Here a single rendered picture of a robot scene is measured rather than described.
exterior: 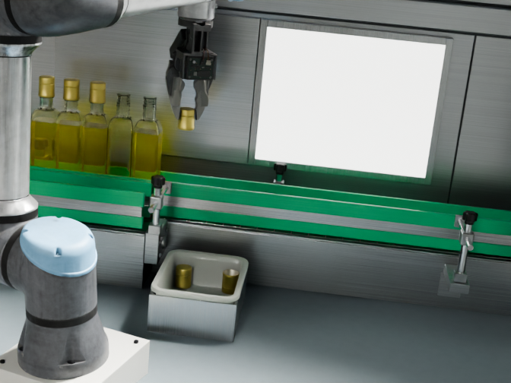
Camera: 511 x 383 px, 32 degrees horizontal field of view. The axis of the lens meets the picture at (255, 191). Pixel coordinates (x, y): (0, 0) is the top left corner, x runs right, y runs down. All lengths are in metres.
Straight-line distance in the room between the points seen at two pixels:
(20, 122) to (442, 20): 0.99
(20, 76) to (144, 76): 0.66
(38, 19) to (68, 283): 0.41
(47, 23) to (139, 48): 0.72
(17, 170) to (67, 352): 0.31
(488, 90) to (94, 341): 1.08
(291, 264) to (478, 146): 0.52
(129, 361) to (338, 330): 0.49
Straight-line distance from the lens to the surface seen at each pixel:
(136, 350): 1.54
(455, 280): 1.86
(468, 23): 2.02
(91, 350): 1.48
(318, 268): 1.95
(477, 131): 2.09
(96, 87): 1.95
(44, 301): 1.43
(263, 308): 1.87
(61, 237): 1.42
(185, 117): 1.87
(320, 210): 1.92
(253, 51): 2.01
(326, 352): 1.73
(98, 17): 1.37
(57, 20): 1.35
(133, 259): 1.89
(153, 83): 2.06
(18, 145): 1.47
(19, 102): 1.45
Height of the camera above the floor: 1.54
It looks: 17 degrees down
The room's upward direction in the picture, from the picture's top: 5 degrees clockwise
